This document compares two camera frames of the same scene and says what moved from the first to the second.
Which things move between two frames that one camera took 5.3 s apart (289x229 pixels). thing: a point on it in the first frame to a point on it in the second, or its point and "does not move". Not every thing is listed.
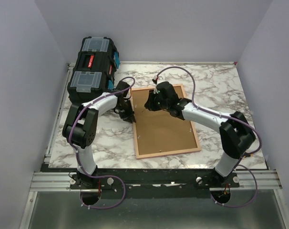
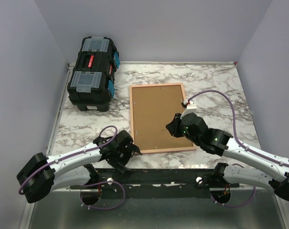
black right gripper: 149,104 to 173,126
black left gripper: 128,116 to 129,152
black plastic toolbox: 94,71 does not move
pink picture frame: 158,132 does not move
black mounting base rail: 154,183 does not move
